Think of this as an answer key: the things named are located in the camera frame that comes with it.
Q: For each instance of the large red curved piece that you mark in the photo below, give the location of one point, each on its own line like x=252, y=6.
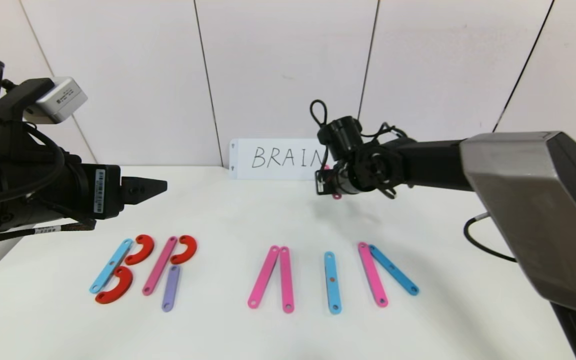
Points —
x=123, y=287
x=146, y=246

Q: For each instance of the pink bar with holes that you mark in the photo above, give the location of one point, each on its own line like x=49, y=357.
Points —
x=372, y=275
x=158, y=267
x=263, y=276
x=337, y=196
x=286, y=280

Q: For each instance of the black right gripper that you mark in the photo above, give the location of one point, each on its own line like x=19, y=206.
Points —
x=322, y=185

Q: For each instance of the small red curved piece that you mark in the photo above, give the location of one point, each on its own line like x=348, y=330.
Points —
x=189, y=247

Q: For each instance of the white BRAIN sign card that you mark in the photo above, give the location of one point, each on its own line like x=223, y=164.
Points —
x=278, y=171

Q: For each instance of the black and orange left arm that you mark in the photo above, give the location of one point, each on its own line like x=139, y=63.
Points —
x=8, y=170

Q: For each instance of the long blue flat bar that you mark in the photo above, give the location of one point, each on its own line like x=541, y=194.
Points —
x=332, y=270
x=105, y=274

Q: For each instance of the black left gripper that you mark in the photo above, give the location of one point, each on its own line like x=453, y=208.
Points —
x=105, y=192

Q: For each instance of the short blue bar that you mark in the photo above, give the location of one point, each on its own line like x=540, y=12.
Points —
x=393, y=270

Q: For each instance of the short purple bar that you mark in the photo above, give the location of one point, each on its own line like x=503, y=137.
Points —
x=170, y=290

